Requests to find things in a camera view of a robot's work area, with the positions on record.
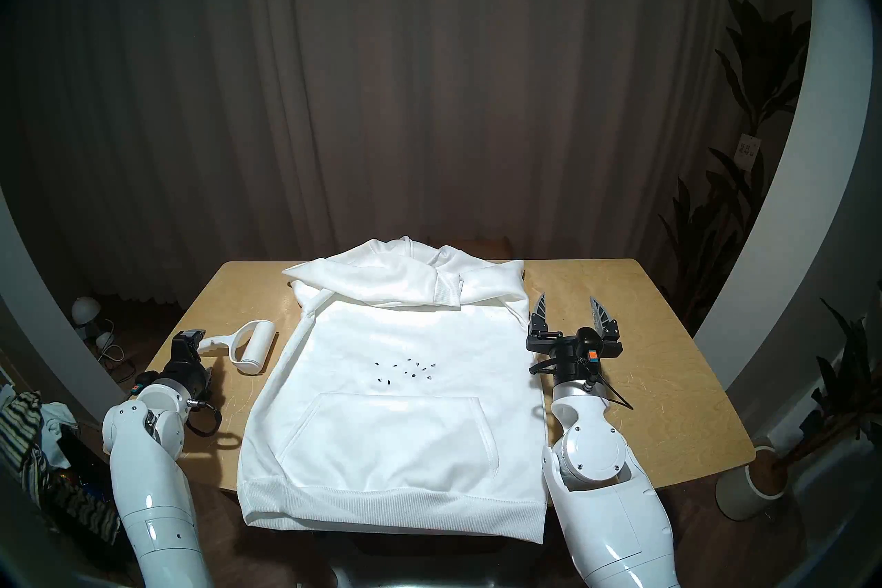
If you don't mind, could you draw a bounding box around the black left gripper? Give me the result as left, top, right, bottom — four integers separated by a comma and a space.
158, 329, 212, 403

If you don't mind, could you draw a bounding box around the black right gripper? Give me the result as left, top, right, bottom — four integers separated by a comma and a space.
527, 292, 624, 386

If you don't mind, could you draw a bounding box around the white lint roller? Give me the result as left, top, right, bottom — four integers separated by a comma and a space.
200, 319, 277, 376

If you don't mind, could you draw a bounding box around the white mushroom lamp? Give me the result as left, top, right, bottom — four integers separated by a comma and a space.
71, 297, 101, 340

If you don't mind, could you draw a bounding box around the white curved arch pillar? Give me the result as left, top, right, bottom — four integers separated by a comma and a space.
0, 187, 126, 430
693, 0, 882, 392

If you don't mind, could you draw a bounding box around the crumpled white cloth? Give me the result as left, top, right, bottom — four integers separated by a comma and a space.
38, 402, 79, 450

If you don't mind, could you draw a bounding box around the black box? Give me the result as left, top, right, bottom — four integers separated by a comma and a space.
59, 425, 142, 529

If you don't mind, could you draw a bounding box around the black white striped cloth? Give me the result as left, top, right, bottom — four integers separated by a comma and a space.
0, 390, 122, 546

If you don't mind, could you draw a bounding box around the white hoodie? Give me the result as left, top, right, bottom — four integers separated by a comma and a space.
236, 236, 550, 545

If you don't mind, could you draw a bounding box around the plant in white pot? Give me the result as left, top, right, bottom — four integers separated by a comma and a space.
715, 297, 882, 523

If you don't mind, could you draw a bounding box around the brown pleated curtain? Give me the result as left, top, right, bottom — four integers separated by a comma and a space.
10, 0, 817, 301

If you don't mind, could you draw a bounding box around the tall dark leafy plant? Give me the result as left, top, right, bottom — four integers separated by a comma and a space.
658, 0, 814, 334

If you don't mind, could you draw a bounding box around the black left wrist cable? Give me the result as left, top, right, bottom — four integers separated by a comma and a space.
183, 395, 223, 438

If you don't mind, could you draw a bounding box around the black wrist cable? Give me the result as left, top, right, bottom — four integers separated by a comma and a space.
529, 356, 635, 412
183, 395, 223, 438

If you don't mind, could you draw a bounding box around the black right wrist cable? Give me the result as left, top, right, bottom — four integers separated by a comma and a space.
529, 356, 635, 412

